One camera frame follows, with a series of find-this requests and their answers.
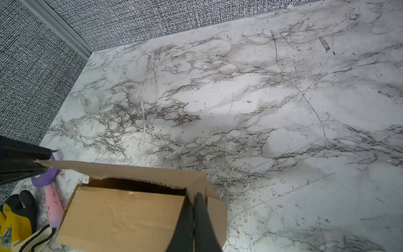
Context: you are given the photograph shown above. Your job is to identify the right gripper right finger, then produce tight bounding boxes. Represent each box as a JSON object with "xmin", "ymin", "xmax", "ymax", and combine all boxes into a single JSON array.
[{"xmin": 194, "ymin": 193, "xmax": 222, "ymax": 252}]

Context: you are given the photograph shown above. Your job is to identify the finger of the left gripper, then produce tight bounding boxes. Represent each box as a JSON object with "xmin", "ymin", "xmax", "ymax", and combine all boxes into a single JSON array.
[{"xmin": 1, "ymin": 136, "xmax": 52, "ymax": 185}]

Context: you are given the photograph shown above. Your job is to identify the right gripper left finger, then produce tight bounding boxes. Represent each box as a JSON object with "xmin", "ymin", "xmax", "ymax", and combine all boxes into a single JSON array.
[{"xmin": 166, "ymin": 195, "xmax": 194, "ymax": 252}]

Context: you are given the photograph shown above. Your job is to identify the brown cardboard box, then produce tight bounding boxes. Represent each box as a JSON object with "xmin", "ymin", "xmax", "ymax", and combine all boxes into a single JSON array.
[{"xmin": 40, "ymin": 161, "xmax": 227, "ymax": 252}]

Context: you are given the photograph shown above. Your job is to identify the yellow work glove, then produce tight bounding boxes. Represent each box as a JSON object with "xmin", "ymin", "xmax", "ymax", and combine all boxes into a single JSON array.
[{"xmin": 0, "ymin": 190, "xmax": 56, "ymax": 252}]

